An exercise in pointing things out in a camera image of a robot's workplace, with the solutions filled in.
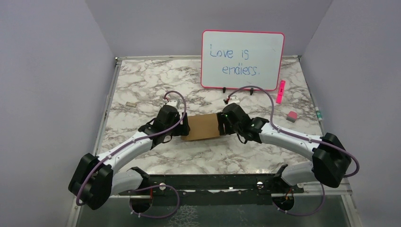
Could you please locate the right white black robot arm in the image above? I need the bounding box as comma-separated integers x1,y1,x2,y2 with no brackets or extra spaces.
217,104,351,192

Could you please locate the pink highlighter marker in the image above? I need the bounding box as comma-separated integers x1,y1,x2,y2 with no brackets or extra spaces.
276,80,286,104

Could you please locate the green white marker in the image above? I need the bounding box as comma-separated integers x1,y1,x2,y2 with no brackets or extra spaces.
315,107,323,122

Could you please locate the small wooden block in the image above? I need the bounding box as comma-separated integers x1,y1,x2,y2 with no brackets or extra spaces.
126,102,136,108

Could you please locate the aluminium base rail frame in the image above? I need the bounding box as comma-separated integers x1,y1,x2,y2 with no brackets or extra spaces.
68,174,361,227

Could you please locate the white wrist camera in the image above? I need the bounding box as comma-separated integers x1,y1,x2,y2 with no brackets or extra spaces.
226,96,240,105
165,99,181,110

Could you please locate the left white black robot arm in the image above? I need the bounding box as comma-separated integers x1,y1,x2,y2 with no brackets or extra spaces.
68,102,190,210

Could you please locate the pink framed whiteboard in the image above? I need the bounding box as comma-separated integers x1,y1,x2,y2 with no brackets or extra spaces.
200,30,285,91

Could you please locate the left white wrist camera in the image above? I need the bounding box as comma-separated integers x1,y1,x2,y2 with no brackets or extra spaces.
165,99,181,110

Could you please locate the brown cardboard box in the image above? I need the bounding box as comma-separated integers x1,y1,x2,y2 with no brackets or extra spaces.
181,113,220,141

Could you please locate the pink grey eraser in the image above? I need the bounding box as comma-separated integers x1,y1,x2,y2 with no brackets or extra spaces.
286,111,297,122

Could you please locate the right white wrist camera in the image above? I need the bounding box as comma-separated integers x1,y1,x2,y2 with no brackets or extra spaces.
226,96,240,105

